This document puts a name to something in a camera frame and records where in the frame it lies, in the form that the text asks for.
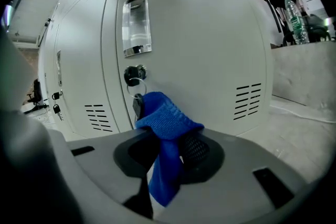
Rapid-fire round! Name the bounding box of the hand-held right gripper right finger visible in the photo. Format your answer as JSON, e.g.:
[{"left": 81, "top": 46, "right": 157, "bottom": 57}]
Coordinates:
[{"left": 167, "top": 128, "right": 314, "bottom": 224}]

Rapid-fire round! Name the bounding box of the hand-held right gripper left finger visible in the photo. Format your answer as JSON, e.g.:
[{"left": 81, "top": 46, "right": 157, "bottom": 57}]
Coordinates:
[{"left": 65, "top": 129, "right": 161, "bottom": 224}]

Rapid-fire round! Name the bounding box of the blue cloth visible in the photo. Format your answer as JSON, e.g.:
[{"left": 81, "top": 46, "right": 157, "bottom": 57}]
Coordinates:
[{"left": 134, "top": 91, "right": 205, "bottom": 207}]

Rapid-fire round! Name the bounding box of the grey metal locker cabinet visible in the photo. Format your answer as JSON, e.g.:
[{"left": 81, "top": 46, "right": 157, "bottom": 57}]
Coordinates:
[{"left": 36, "top": 0, "right": 275, "bottom": 141}]

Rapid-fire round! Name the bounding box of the black key bunch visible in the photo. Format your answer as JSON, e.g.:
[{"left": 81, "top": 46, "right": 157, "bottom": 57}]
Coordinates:
[
  {"left": 123, "top": 64, "right": 149, "bottom": 124},
  {"left": 51, "top": 90, "right": 64, "bottom": 122}
]

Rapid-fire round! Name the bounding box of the black office chair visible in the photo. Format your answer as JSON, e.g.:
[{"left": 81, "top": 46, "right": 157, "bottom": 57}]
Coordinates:
[{"left": 26, "top": 78, "right": 49, "bottom": 113}]

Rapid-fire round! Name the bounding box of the clear plastic water bottle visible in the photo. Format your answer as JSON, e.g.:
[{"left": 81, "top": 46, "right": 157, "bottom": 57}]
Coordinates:
[{"left": 282, "top": 0, "right": 310, "bottom": 46}]

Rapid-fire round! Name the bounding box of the white floor cable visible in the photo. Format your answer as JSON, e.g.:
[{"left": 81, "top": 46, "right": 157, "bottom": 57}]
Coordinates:
[{"left": 270, "top": 103, "right": 336, "bottom": 124}]

